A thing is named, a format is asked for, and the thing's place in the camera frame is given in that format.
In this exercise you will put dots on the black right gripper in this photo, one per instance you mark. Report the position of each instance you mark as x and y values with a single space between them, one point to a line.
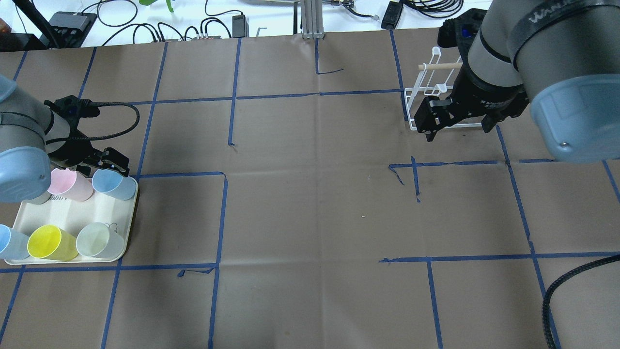
481 95

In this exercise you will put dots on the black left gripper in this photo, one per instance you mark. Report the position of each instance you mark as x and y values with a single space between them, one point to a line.
72 150

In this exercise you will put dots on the light blue ikea cup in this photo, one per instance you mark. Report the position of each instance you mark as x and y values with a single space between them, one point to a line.
114 184

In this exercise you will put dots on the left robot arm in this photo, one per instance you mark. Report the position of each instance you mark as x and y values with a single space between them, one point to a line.
36 136

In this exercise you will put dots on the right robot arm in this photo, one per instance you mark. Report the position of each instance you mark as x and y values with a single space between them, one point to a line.
559 58

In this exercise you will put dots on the pink cup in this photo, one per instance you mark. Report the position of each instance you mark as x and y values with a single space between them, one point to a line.
70 185

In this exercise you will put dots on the cream white cup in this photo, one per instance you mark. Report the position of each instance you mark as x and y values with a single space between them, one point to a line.
100 240

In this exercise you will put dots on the yellow cup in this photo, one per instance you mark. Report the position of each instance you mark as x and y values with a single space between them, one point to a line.
50 242

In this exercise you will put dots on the cream serving tray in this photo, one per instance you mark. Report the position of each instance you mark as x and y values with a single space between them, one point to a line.
73 216

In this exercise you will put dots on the black power adapter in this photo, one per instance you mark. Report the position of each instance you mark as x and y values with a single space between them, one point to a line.
392 15

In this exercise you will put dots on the white wire cup rack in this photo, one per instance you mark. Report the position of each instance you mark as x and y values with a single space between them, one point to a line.
435 78

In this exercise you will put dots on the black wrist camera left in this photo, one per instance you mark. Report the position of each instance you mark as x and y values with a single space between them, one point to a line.
72 108

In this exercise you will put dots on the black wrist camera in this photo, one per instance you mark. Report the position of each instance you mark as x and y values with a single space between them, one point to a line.
461 31
72 108

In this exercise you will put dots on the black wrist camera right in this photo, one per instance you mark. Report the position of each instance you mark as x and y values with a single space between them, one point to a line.
461 31

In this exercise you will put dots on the aluminium frame post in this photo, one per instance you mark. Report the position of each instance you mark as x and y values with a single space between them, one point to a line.
312 18

